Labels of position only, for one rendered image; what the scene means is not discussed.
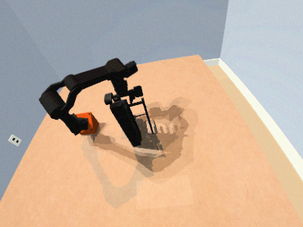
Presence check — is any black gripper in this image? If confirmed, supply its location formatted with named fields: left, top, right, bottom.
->
left=104, top=82, right=143, bottom=105

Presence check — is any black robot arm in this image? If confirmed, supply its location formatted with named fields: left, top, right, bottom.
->
left=39, top=59, right=138, bottom=136

